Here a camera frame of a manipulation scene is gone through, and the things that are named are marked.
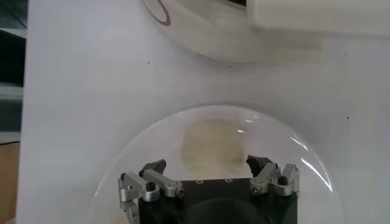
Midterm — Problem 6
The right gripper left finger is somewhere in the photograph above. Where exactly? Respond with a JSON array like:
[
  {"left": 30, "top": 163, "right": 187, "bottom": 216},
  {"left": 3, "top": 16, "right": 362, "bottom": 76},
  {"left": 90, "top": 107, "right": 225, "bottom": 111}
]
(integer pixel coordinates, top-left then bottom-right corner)
[{"left": 117, "top": 158, "right": 185, "bottom": 224}]

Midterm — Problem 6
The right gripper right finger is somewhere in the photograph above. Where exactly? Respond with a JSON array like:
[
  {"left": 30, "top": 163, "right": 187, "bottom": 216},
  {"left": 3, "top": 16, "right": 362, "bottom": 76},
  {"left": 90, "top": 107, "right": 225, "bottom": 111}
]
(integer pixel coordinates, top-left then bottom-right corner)
[{"left": 245, "top": 154, "right": 301, "bottom": 197}]

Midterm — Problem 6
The round white plate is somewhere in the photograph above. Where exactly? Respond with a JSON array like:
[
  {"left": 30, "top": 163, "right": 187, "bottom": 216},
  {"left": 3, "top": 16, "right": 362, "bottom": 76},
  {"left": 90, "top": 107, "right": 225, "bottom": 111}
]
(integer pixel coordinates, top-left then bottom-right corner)
[{"left": 88, "top": 105, "right": 345, "bottom": 224}]

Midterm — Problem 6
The white electric cooking pot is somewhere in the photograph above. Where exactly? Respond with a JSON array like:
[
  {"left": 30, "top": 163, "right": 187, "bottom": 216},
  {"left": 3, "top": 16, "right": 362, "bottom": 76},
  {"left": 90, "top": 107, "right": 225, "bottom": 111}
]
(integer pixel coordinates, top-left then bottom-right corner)
[{"left": 140, "top": 0, "right": 390, "bottom": 65}]

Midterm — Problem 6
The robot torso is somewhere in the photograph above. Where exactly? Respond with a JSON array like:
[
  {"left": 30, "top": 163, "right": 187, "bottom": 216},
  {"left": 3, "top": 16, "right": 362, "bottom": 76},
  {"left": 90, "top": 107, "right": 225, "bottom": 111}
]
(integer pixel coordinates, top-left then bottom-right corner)
[{"left": 0, "top": 27, "right": 27, "bottom": 144}]

